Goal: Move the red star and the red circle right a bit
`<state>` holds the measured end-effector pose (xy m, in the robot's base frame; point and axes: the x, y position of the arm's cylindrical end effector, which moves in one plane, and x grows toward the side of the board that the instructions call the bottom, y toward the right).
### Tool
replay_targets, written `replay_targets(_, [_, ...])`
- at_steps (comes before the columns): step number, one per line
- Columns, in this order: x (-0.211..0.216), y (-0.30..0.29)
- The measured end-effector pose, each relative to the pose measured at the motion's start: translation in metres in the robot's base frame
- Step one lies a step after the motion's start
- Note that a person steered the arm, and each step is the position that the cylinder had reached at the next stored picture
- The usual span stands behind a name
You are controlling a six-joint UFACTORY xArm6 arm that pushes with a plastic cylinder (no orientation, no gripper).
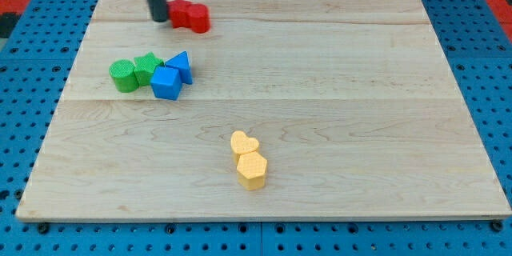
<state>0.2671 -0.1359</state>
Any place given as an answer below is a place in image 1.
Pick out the blue cube block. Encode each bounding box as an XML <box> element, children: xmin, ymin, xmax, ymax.
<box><xmin>150</xmin><ymin>66</ymin><xmax>182</xmax><ymax>101</ymax></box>

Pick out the blue triangle block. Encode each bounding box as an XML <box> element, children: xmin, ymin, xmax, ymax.
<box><xmin>164</xmin><ymin>51</ymin><xmax>193</xmax><ymax>85</ymax></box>

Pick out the green star block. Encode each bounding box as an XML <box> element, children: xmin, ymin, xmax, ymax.
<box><xmin>134</xmin><ymin>52</ymin><xmax>164</xmax><ymax>86</ymax></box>

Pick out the green circle block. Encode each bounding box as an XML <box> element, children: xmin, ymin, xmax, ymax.
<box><xmin>109</xmin><ymin>59</ymin><xmax>139</xmax><ymax>93</ymax></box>

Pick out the light wooden board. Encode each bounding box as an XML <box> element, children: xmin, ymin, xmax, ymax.
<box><xmin>16</xmin><ymin>0</ymin><xmax>511</xmax><ymax>223</ymax></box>

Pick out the red star block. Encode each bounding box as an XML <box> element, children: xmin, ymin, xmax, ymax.
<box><xmin>167</xmin><ymin>0</ymin><xmax>192</xmax><ymax>28</ymax></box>

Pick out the red circle block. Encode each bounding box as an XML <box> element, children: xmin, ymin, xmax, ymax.
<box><xmin>186</xmin><ymin>3</ymin><xmax>210</xmax><ymax>34</ymax></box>

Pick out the yellow heart block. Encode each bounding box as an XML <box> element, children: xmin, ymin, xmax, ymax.
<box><xmin>230</xmin><ymin>130</ymin><xmax>260</xmax><ymax>164</ymax></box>

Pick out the yellow hexagon block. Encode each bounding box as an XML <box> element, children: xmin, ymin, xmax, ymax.
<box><xmin>237</xmin><ymin>152</ymin><xmax>268</xmax><ymax>190</ymax></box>

